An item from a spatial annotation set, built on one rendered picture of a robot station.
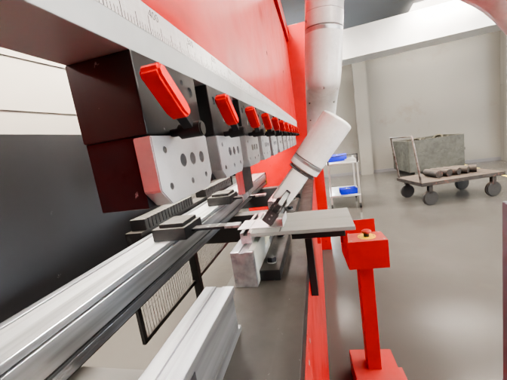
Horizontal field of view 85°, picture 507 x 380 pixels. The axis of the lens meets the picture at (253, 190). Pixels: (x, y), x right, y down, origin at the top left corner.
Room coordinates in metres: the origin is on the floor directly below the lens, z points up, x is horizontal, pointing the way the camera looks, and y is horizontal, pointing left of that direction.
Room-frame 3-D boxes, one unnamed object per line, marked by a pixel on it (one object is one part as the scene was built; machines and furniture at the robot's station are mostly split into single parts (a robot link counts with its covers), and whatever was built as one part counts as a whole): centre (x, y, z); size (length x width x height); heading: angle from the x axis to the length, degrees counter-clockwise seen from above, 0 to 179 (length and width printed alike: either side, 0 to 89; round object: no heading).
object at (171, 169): (0.38, 0.12, 1.26); 0.15 x 0.09 x 0.17; 166
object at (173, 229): (0.83, 0.18, 1.01); 0.26 x 0.12 x 0.05; 76
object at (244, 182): (0.79, 0.02, 1.13); 0.10 x 0.02 x 0.10; 166
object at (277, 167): (3.04, -0.36, 1.15); 0.85 x 0.25 x 2.30; 76
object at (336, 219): (0.76, -0.12, 1.00); 0.26 x 0.18 x 0.01; 76
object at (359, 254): (1.15, -0.44, 0.75); 0.20 x 0.16 x 0.18; 170
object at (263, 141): (0.96, -0.02, 1.26); 0.15 x 0.09 x 0.17; 166
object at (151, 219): (1.09, 0.36, 1.02); 0.37 x 0.06 x 0.04; 166
